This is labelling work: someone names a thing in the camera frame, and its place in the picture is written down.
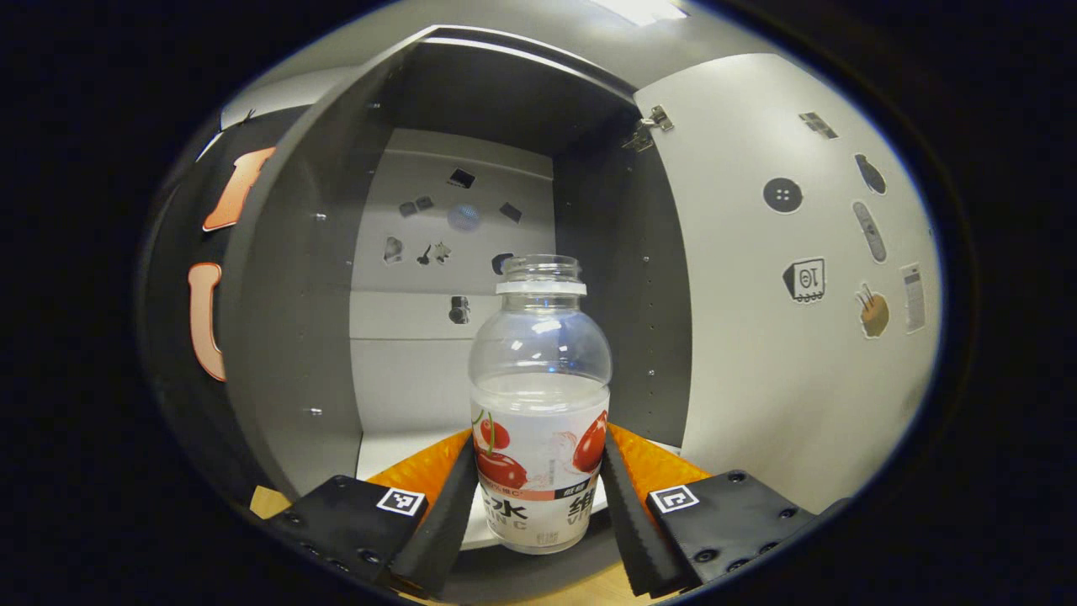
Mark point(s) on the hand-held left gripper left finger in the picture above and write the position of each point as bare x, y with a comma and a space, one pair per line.
446, 530

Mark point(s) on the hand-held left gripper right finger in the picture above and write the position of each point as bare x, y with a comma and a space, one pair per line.
627, 530

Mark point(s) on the clear bottle with cherry label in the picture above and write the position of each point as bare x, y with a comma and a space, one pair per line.
538, 379

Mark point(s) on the white cabinet door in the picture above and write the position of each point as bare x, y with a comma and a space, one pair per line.
757, 379

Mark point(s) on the grey cabinet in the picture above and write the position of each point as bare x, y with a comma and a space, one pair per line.
286, 337

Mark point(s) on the metal door hinge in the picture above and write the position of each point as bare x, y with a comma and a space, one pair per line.
648, 130

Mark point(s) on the black backdrop cloth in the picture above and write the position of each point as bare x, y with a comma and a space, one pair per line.
177, 244

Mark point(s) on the wide ceiling light panel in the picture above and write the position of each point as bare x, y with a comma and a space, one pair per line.
639, 10

